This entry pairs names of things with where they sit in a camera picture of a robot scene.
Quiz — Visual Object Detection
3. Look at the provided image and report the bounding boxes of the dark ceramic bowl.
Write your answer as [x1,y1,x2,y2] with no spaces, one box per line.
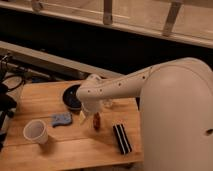
[62,84,81,110]

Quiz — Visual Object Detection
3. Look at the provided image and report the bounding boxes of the blue sponge toy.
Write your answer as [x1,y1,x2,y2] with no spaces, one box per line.
[51,113,72,127]

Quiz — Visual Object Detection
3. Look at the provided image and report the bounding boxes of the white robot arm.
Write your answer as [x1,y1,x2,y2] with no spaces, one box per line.
[77,58,213,171]

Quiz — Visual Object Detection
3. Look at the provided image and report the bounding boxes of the wooden table board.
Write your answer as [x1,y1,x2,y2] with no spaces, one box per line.
[0,81,143,171]

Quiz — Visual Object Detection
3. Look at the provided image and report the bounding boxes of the white paper cup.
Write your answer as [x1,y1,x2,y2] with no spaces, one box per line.
[23,119,48,144]

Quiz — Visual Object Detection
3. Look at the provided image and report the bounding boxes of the black cables and equipment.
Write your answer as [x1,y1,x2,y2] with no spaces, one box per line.
[0,53,27,151]

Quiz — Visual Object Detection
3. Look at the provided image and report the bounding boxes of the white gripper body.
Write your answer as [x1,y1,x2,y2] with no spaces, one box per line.
[81,100,101,116]

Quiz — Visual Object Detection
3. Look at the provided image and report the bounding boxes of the black striped block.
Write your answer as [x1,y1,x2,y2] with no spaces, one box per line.
[113,124,132,155]

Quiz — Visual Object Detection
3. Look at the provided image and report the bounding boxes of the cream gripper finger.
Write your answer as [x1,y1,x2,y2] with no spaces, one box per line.
[79,111,88,125]

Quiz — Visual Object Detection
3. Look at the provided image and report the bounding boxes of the red pepper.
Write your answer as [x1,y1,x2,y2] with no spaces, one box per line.
[93,113,101,131]

